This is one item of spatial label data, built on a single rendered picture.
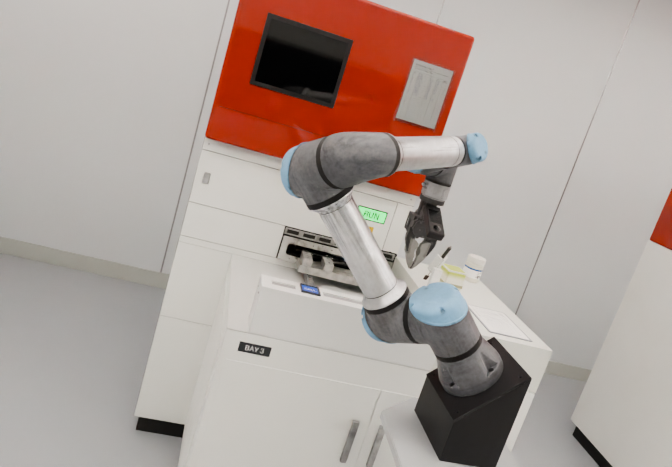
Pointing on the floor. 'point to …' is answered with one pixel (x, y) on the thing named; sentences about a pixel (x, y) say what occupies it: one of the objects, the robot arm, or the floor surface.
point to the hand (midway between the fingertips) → (412, 265)
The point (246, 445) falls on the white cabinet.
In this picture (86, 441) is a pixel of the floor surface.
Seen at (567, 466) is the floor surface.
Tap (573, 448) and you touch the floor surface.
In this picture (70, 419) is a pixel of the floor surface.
